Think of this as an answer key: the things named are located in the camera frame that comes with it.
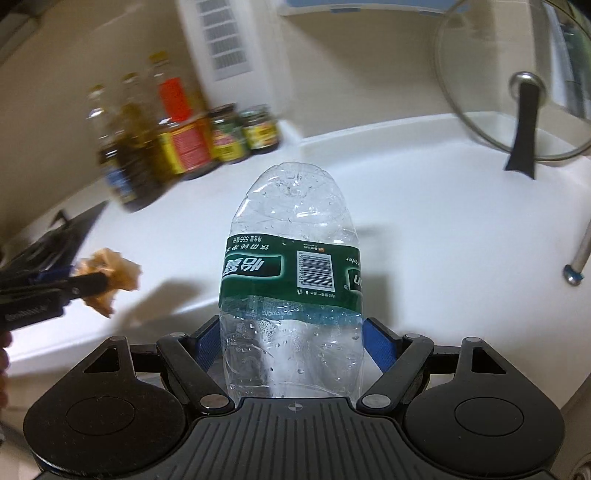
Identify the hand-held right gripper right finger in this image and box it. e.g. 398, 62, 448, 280
355, 316, 509, 414

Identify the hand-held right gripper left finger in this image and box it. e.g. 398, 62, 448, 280
81, 316, 236, 415

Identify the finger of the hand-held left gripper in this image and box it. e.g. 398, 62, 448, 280
46, 271, 112, 303
0, 263, 77, 291

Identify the beige paper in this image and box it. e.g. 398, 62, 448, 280
76, 248, 141, 319

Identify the crushed clear water bottle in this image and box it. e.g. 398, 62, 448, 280
217, 161, 363, 400

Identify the person's left hand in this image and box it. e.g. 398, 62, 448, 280
0, 330, 13, 409

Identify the yellow-labelled glass jar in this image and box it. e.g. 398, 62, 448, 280
240, 104, 282, 153

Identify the glass pot lid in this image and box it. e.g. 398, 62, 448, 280
434, 0, 591, 181

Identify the large red-handled oil bottle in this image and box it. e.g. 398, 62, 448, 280
148, 53, 222, 181

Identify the white wall vent panel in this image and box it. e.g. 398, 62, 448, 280
178, 0, 257, 84

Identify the light blue wall appliance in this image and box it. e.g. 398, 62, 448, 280
279, 0, 462, 17

